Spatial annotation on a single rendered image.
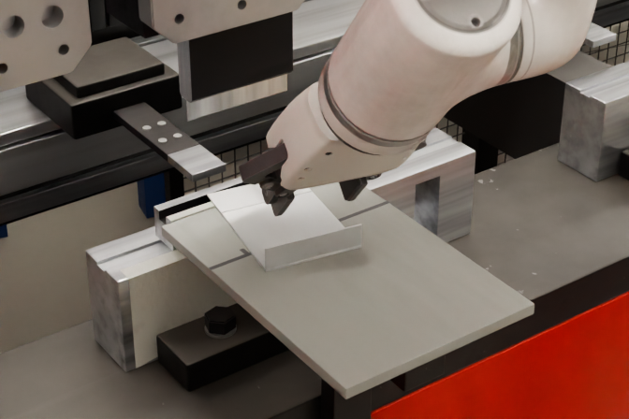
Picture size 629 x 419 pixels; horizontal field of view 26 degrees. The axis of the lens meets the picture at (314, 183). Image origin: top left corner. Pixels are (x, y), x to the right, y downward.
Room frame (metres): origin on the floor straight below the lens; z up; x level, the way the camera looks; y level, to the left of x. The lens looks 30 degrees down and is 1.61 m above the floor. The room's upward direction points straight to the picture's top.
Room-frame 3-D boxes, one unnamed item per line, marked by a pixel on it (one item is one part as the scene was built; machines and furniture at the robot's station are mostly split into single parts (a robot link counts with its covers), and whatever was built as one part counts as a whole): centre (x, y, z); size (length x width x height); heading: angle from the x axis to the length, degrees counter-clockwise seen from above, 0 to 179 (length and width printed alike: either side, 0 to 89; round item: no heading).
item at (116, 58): (1.16, 0.17, 1.01); 0.26 x 0.12 x 0.05; 35
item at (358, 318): (0.91, -0.02, 1.00); 0.26 x 0.18 x 0.01; 35
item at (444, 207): (1.06, 0.02, 0.92); 0.39 x 0.06 x 0.10; 125
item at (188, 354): (1.01, 0.00, 0.89); 0.30 x 0.05 x 0.03; 125
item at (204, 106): (1.03, 0.07, 1.13); 0.10 x 0.02 x 0.10; 125
